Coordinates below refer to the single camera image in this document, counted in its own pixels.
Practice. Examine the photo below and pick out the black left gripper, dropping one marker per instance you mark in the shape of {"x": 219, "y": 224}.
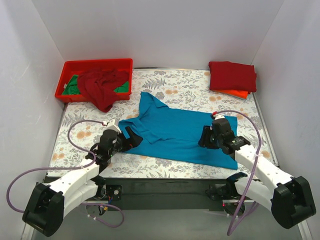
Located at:
{"x": 126, "y": 142}

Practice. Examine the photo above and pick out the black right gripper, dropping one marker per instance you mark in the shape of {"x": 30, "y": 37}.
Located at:
{"x": 208, "y": 139}

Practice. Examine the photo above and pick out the teal blue t-shirt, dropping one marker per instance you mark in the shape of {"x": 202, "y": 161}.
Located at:
{"x": 173, "y": 134}

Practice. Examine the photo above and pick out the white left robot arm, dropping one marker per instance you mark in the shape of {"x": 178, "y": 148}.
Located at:
{"x": 49, "y": 204}

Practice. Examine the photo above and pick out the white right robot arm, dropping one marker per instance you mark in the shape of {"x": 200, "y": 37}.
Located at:
{"x": 288, "y": 198}

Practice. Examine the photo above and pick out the floral patterned table mat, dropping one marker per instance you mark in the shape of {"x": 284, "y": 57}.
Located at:
{"x": 180, "y": 89}

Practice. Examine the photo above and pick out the folded orange t-shirt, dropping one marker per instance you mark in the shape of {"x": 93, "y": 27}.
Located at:
{"x": 236, "y": 93}

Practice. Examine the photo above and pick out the crumpled dark red t-shirt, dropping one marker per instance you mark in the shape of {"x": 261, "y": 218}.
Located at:
{"x": 98, "y": 86}

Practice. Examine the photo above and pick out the folded dark red t-shirt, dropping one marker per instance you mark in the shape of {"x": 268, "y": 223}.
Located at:
{"x": 226, "y": 75}

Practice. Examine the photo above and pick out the green t-shirt in bin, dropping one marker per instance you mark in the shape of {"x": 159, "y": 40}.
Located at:
{"x": 72, "y": 87}

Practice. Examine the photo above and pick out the red plastic bin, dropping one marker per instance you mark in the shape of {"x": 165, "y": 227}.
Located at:
{"x": 76, "y": 67}

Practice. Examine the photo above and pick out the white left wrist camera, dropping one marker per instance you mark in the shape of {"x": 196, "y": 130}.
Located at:
{"x": 111, "y": 125}

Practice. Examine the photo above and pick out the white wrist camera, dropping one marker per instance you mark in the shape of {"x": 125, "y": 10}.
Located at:
{"x": 111, "y": 125}
{"x": 216, "y": 116}

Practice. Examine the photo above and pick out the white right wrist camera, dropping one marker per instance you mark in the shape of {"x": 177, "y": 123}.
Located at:
{"x": 216, "y": 116}

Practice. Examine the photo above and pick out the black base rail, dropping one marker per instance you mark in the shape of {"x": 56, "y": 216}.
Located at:
{"x": 162, "y": 193}

